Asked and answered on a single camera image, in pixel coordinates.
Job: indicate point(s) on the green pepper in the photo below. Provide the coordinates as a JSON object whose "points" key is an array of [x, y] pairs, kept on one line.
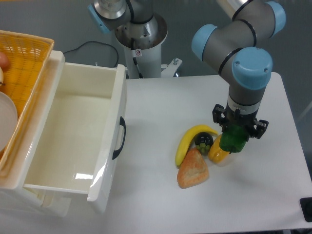
{"points": [[233, 139]]}

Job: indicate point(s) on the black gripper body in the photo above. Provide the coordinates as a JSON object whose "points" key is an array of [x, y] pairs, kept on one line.
{"points": [[241, 115]]}

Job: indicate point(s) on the white bowl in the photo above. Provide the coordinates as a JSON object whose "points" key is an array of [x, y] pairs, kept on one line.
{"points": [[8, 119]]}

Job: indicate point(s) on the white drawer cabinet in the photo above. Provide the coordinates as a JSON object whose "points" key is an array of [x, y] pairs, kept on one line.
{"points": [[16, 191]]}

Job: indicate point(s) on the open upper white drawer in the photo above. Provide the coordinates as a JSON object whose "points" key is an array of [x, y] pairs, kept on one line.
{"points": [[83, 135]]}

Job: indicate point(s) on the black object at table edge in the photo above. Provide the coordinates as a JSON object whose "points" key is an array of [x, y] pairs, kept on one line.
{"points": [[306, 206]]}

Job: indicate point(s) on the yellow banana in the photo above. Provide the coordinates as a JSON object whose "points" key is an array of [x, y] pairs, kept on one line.
{"points": [[187, 139]]}

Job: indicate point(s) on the triangular bread loaf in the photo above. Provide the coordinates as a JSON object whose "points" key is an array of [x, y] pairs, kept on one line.
{"points": [[193, 170]]}

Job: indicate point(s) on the yellow pepper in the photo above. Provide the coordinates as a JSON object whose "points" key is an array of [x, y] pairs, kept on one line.
{"points": [[216, 154]]}

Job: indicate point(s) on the orange woven basket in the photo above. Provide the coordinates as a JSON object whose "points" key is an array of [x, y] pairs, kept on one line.
{"points": [[28, 55]]}

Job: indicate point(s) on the peach fruit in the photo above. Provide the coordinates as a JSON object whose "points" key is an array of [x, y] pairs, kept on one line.
{"points": [[4, 61]]}

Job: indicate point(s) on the dark purple eggplant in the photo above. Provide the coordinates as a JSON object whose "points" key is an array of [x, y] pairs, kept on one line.
{"points": [[203, 142]]}

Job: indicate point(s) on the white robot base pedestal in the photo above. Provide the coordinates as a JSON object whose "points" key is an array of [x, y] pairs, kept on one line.
{"points": [[142, 44]]}

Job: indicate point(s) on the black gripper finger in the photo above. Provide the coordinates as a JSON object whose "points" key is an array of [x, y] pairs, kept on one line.
{"points": [[217, 113], [259, 128]]}

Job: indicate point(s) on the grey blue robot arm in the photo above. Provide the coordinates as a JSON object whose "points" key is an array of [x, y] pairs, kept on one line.
{"points": [[231, 51]]}

